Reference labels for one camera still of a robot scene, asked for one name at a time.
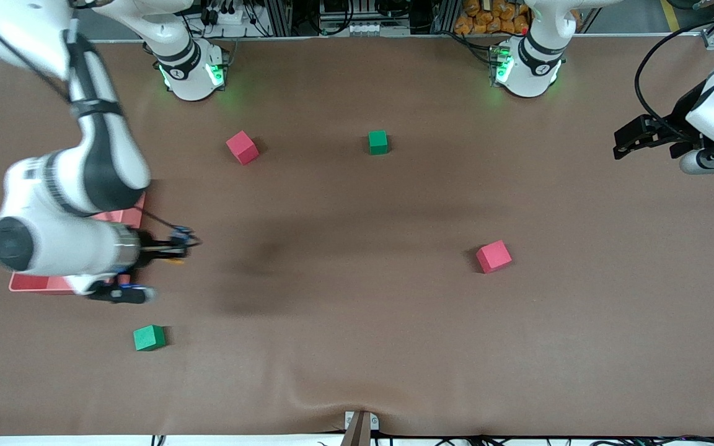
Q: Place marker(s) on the pink foam cube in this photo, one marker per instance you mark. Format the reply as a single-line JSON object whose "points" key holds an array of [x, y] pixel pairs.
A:
{"points": [[493, 257], [242, 147]]}

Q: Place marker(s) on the brown table cover sheet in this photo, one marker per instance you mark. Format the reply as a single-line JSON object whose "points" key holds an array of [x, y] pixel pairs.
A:
{"points": [[357, 310]]}

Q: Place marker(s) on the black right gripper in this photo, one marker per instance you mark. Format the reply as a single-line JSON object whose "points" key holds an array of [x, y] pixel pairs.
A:
{"points": [[146, 249]]}

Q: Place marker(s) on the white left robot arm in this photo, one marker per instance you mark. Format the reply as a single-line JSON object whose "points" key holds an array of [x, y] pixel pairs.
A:
{"points": [[527, 83]]}

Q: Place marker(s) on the metal table clamp bracket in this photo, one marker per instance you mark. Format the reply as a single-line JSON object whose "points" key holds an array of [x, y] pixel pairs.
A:
{"points": [[360, 430]]}

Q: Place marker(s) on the orange objects heap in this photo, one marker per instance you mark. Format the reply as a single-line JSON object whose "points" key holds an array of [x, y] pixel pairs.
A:
{"points": [[487, 18]]}

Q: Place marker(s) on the green foam cube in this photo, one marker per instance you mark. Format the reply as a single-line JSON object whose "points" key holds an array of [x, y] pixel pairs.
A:
{"points": [[148, 338], [378, 142]]}

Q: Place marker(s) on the pink plastic bin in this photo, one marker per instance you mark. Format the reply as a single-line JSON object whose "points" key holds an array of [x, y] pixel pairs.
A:
{"points": [[118, 217]]}

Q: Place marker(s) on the white connector strip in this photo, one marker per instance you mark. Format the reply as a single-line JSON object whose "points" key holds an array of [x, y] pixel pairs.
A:
{"points": [[363, 28]]}

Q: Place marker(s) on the white power strip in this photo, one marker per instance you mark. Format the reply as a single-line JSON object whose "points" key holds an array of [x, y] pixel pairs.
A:
{"points": [[228, 17]]}

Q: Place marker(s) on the orange capped black push button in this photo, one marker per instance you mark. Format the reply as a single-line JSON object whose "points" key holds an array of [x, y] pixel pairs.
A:
{"points": [[180, 234]]}

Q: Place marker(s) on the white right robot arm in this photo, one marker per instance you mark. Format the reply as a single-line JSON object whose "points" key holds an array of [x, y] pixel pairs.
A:
{"points": [[53, 248]]}

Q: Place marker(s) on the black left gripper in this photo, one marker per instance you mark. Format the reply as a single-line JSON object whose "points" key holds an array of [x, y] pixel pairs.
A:
{"points": [[681, 116]]}

